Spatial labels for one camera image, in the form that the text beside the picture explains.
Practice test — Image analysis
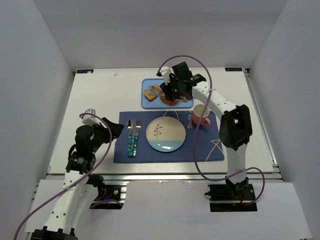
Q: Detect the knife with green handle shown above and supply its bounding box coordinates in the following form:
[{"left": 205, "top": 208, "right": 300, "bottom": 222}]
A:
[{"left": 130, "top": 118, "right": 137, "bottom": 157}]

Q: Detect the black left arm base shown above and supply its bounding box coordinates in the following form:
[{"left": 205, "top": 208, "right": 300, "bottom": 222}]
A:
[{"left": 87, "top": 175, "right": 126, "bottom": 210}]

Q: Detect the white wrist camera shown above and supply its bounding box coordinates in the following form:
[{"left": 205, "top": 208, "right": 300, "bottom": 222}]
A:
[
  {"left": 79, "top": 108, "right": 101, "bottom": 127},
  {"left": 156, "top": 66, "right": 172, "bottom": 85}
]

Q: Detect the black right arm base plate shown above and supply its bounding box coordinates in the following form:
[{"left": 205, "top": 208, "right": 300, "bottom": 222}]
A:
[{"left": 204, "top": 184, "right": 258, "bottom": 213}]

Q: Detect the white and blue plate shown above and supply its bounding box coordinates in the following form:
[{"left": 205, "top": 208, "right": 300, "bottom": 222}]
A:
[{"left": 145, "top": 116, "right": 186, "bottom": 153}]

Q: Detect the fork with green handle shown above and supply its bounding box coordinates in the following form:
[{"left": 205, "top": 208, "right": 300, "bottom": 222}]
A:
[{"left": 132, "top": 118, "right": 142, "bottom": 157}]

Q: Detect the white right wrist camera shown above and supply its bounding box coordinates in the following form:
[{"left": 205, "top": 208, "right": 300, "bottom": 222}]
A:
[{"left": 156, "top": 66, "right": 172, "bottom": 85}]

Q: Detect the spoon with green handle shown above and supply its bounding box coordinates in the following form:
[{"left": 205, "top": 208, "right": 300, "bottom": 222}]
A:
[{"left": 127, "top": 118, "right": 134, "bottom": 158}]

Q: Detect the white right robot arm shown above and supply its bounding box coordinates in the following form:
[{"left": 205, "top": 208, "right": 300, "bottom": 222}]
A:
[{"left": 156, "top": 62, "right": 253, "bottom": 198}]

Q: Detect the dark corner label sticker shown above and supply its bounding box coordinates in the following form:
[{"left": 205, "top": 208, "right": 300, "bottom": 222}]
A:
[{"left": 224, "top": 67, "right": 243, "bottom": 72}]

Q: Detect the dark left corner label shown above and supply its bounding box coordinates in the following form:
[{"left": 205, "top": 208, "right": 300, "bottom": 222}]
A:
[{"left": 76, "top": 69, "right": 94, "bottom": 74}]

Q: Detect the sugared orange bundt cake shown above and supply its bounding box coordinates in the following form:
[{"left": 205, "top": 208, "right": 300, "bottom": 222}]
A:
[{"left": 160, "top": 97, "right": 178, "bottom": 106}]

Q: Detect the pink mug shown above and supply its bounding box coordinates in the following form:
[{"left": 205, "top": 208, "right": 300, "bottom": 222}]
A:
[{"left": 191, "top": 104, "right": 211, "bottom": 127}]

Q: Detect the blue plastic tray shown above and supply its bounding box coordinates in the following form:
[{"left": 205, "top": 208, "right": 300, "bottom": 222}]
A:
[{"left": 140, "top": 78, "right": 194, "bottom": 110}]

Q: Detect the brown bread slice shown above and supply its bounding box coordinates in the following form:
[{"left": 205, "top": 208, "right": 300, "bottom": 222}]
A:
[{"left": 144, "top": 85, "right": 161, "bottom": 102}]

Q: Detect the blue denim placemat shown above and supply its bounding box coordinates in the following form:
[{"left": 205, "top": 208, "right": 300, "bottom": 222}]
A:
[{"left": 113, "top": 111, "right": 225, "bottom": 164}]

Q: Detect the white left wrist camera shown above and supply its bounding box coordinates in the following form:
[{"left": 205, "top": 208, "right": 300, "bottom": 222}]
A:
[{"left": 79, "top": 108, "right": 101, "bottom": 127}]

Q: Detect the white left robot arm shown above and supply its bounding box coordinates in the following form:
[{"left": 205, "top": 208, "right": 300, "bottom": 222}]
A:
[{"left": 31, "top": 113, "right": 124, "bottom": 240}]

